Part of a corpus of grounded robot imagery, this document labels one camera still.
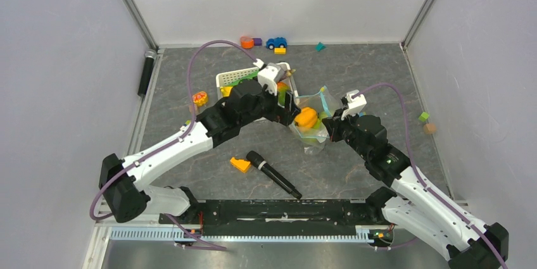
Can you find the teal triangular block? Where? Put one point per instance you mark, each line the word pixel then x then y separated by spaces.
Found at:
pixel 320 46

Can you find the orange red round toy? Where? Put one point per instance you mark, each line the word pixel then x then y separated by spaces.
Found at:
pixel 200 98

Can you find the yellow lego brick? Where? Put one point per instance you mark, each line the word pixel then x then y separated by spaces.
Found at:
pixel 280 50

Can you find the yellow toy banana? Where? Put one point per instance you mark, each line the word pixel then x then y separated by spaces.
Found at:
pixel 226 91

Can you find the red green toy mango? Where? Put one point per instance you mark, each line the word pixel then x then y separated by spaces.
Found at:
pixel 282 89

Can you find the orange toy bell pepper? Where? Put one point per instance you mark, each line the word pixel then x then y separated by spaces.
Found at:
pixel 307 118

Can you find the clear zip top bag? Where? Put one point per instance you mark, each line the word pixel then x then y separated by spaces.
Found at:
pixel 315 140

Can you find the orange wedge block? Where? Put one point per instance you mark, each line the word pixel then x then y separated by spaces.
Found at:
pixel 240 164

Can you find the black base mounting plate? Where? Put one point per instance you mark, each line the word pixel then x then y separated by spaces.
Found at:
pixel 281 217

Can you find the green toy pear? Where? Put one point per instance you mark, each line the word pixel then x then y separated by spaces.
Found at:
pixel 317 123

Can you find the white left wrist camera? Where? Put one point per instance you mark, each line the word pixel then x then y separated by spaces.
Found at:
pixel 270 74

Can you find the orange tape roll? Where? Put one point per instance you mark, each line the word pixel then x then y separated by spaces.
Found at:
pixel 246 42

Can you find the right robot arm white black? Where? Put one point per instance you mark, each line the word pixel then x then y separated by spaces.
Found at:
pixel 413 202

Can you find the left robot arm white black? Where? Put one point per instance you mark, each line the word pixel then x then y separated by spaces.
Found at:
pixel 125 190

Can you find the blue toy car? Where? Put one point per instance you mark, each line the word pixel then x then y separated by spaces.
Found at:
pixel 277 42

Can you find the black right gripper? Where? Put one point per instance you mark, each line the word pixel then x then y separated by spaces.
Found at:
pixel 334 123

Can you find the black microphone on table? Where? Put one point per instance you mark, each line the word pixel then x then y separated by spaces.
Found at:
pixel 261 164

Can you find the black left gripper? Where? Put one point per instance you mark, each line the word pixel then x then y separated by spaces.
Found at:
pixel 284 115

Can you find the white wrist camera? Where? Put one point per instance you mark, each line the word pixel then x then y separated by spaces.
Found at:
pixel 270 74
pixel 354 102

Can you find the black microphone on rail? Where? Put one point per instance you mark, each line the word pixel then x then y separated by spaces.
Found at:
pixel 147 71

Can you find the lime green cube block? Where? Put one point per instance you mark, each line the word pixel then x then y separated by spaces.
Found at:
pixel 424 116

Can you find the purple small block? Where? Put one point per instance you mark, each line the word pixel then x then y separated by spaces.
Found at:
pixel 257 41

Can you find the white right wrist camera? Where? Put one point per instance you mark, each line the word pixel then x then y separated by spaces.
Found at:
pixel 354 102

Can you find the small brown wooden block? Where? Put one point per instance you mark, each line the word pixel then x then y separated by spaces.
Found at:
pixel 193 109

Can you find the white plastic basket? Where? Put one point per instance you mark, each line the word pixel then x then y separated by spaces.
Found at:
pixel 226 78

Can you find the green toy cucumber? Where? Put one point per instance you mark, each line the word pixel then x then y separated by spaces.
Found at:
pixel 250 76

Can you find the tan wooden cube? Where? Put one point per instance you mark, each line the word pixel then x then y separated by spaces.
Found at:
pixel 429 128

